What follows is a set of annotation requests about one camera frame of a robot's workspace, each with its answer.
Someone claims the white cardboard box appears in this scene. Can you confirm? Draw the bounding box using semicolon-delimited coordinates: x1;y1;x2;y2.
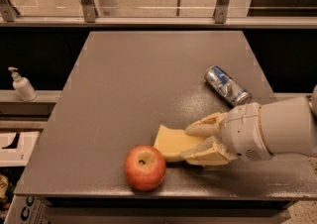
0;131;40;168

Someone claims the white printed box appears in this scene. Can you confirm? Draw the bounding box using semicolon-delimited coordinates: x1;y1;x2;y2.
4;196;51;224

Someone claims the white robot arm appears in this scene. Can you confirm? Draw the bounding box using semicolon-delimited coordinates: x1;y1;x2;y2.
180;95;317;167

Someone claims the silver blue soda can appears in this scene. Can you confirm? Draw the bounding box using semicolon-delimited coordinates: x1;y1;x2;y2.
204;65;252;106

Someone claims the red apple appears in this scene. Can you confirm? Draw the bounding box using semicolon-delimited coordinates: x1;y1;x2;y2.
124;145;166;191

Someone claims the white pump bottle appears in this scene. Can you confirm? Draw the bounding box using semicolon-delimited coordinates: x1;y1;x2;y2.
8;66;37;101

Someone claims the yellow sponge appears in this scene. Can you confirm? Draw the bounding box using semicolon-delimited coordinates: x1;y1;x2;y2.
154;125;205;163

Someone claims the left metal bracket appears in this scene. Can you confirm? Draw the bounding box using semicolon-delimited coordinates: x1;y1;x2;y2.
0;0;21;22

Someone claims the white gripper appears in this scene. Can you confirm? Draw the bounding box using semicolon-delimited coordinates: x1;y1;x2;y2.
180;103;273;167

